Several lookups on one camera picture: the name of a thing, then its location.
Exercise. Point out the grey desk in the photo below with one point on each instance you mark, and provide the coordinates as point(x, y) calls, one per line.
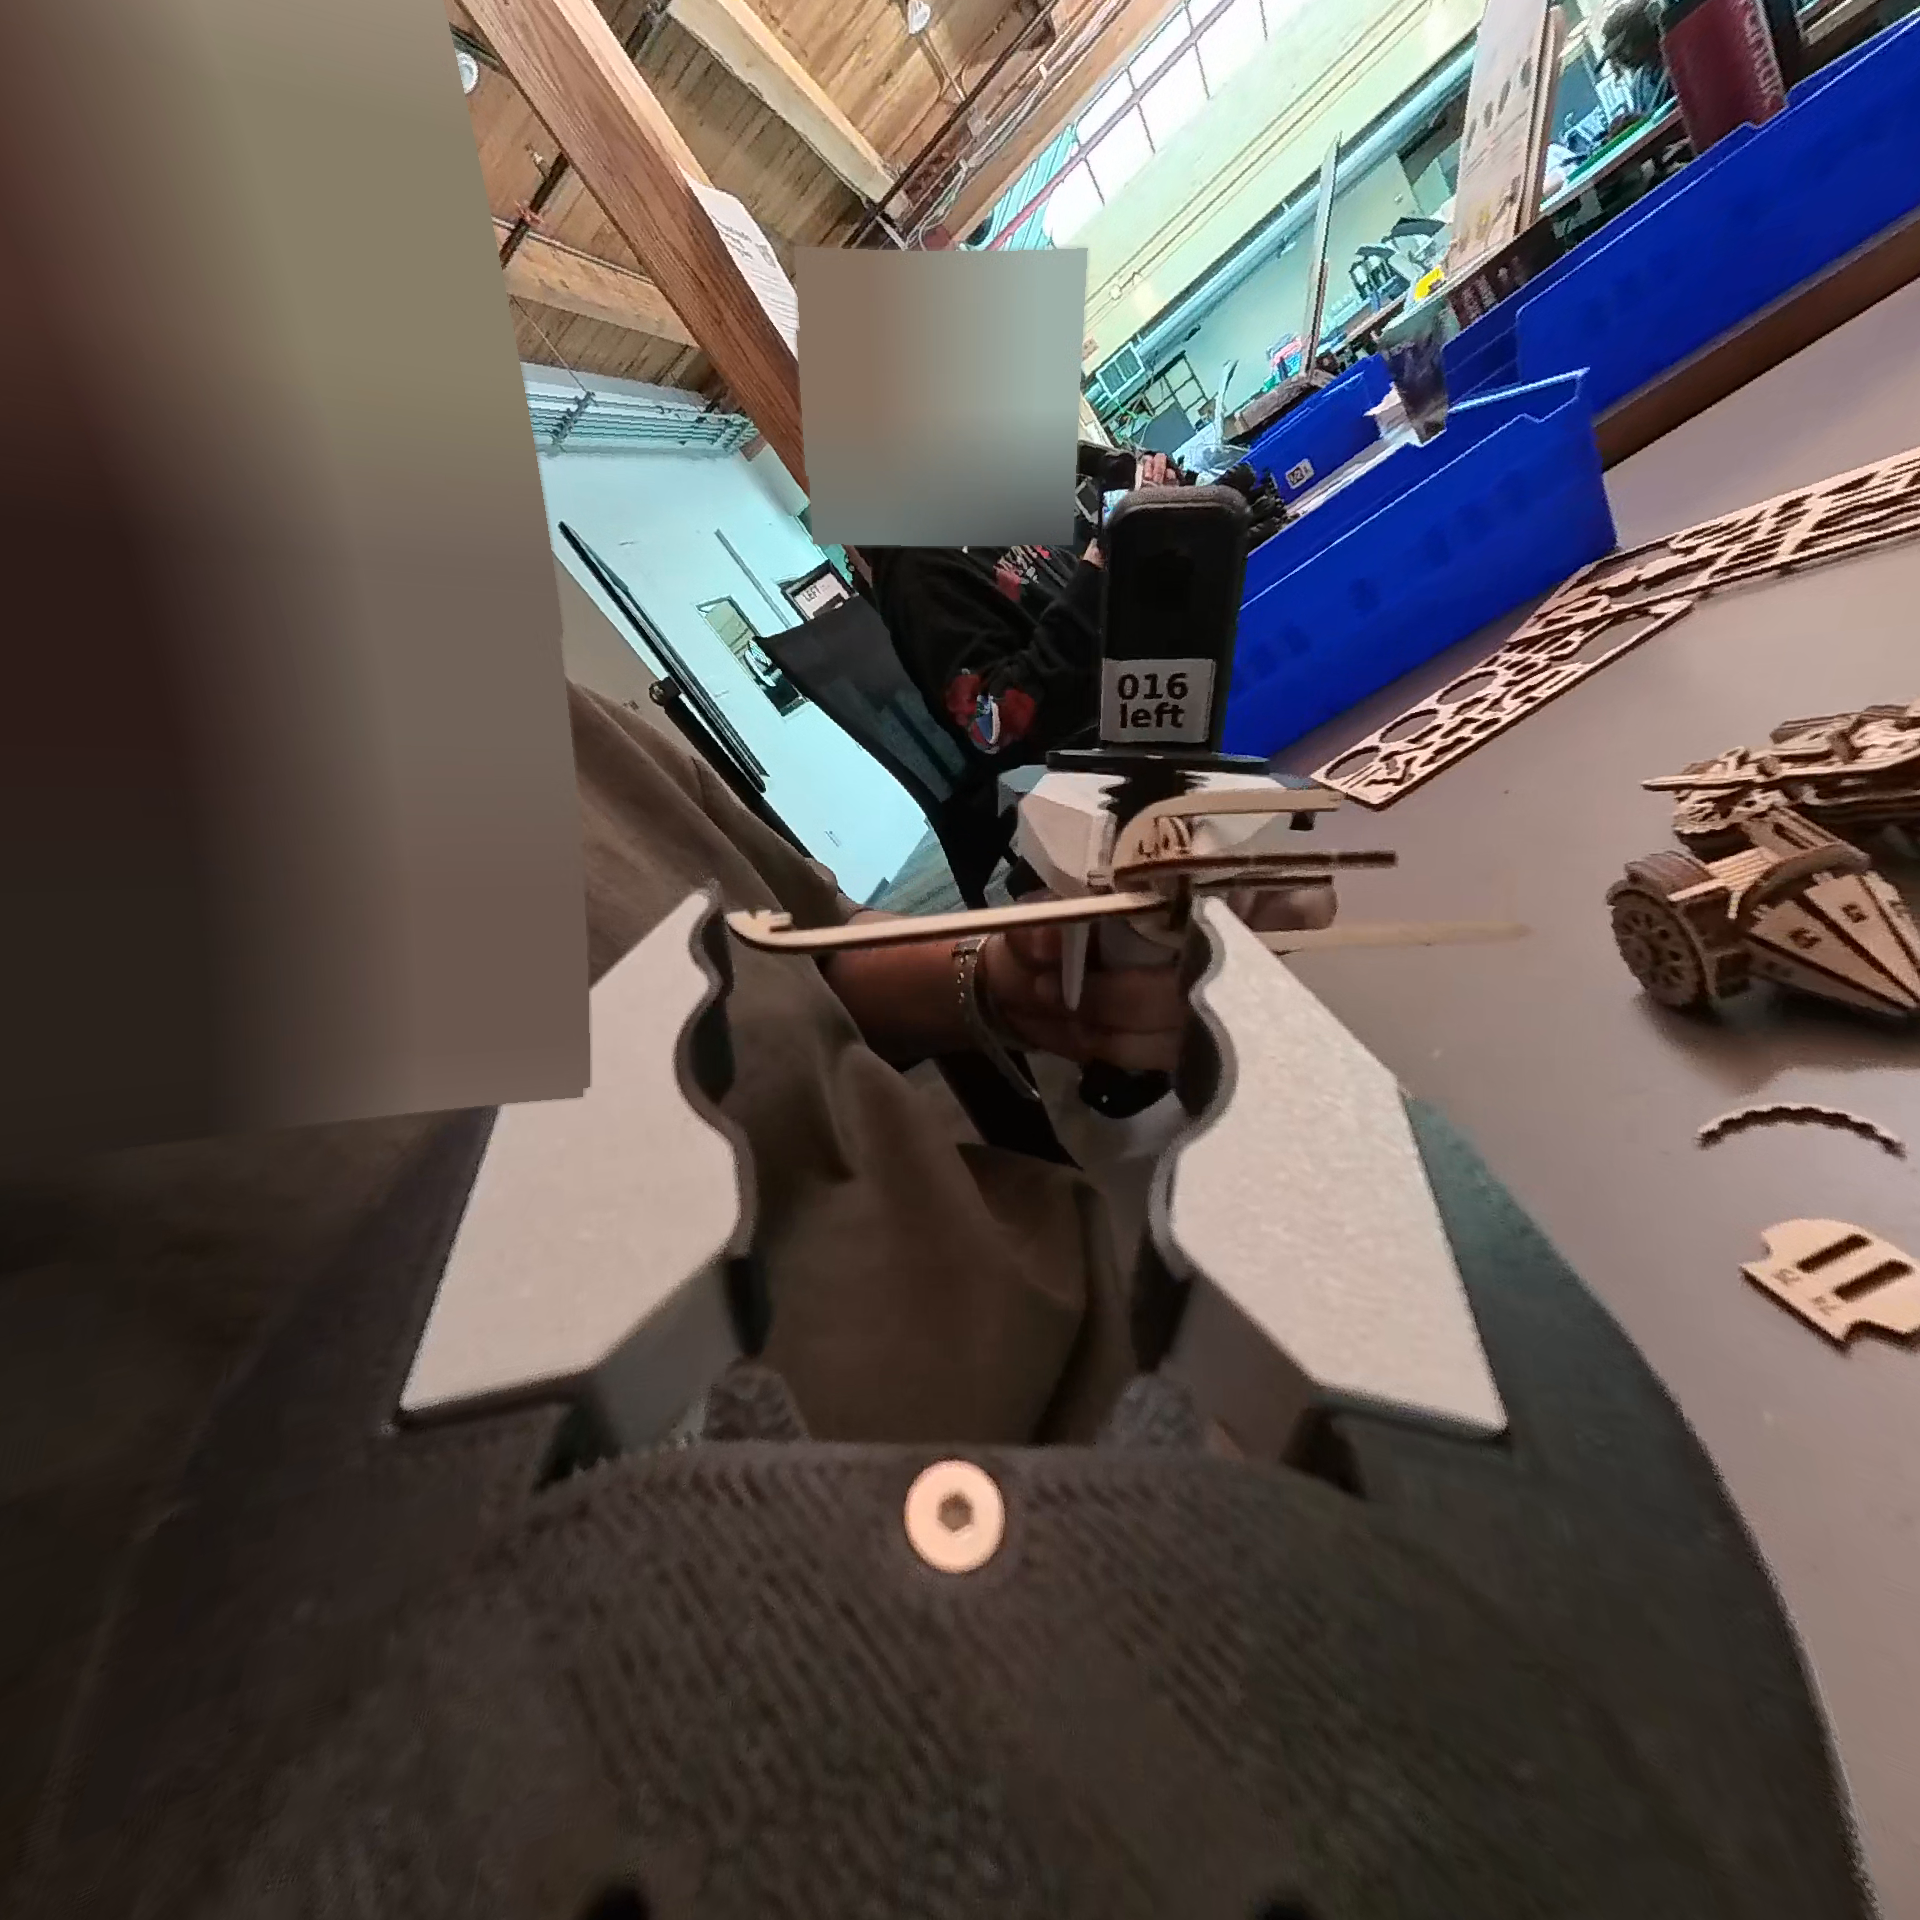
point(1621, 1200)

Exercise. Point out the curved toothed wooden piece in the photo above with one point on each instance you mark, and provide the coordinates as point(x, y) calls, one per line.
point(1798, 1112)

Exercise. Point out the printed cardboard box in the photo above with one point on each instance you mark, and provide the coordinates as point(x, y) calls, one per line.
point(1506, 136)

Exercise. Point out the maroon water bottle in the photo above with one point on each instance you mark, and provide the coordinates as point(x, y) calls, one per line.
point(1717, 67)

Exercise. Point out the person's left forearm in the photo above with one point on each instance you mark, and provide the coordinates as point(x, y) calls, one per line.
point(900, 1005)

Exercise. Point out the black flat board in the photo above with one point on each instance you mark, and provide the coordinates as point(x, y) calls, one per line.
point(660, 646)

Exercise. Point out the wooden puzzle part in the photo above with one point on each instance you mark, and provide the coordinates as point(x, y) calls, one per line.
point(900, 926)

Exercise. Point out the person's olive shirt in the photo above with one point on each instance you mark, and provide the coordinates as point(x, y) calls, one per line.
point(900, 1231)

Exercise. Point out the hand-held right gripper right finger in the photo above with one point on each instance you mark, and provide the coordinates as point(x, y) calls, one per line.
point(1318, 1231)

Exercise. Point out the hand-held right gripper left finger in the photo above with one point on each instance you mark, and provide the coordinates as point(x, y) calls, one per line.
point(598, 1244)

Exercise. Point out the wooden puzzle sheet round holes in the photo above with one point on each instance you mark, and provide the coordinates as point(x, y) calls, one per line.
point(1348, 775)

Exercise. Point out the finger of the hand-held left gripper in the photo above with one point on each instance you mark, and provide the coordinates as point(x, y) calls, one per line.
point(1078, 960)

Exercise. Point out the person's left hand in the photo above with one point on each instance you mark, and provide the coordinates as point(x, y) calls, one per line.
point(1042, 997)

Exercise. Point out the wooden motorcycle model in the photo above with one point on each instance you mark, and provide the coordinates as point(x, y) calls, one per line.
point(1798, 915)

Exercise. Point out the blue plastic bin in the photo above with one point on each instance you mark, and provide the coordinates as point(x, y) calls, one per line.
point(1425, 599)
point(1724, 270)

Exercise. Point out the flat slotted wooden piece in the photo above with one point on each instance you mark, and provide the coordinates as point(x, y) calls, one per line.
point(1778, 1276)

